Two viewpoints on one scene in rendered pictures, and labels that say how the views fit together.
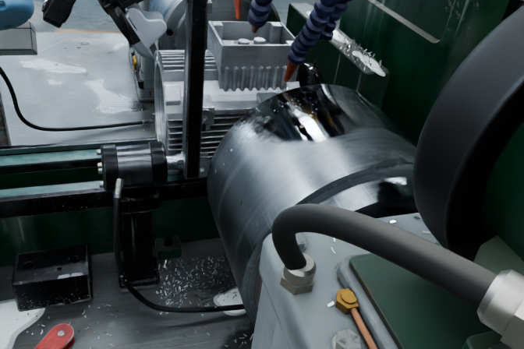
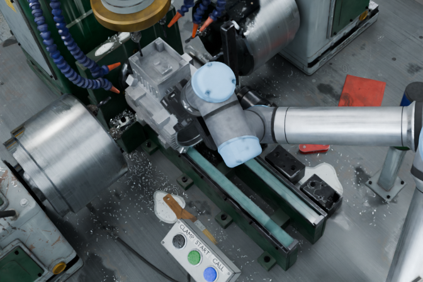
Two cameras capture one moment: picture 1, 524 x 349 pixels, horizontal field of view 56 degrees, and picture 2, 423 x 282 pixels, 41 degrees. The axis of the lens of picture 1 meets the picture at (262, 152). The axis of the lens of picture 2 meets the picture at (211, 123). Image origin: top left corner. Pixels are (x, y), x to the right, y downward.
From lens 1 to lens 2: 1.49 m
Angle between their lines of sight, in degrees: 70
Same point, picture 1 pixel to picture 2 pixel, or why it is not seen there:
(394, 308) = not seen: outside the picture
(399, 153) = not seen: outside the picture
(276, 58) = (169, 50)
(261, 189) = (277, 15)
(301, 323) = not seen: outside the picture
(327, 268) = not seen: outside the picture
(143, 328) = not seen: hidden behind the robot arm
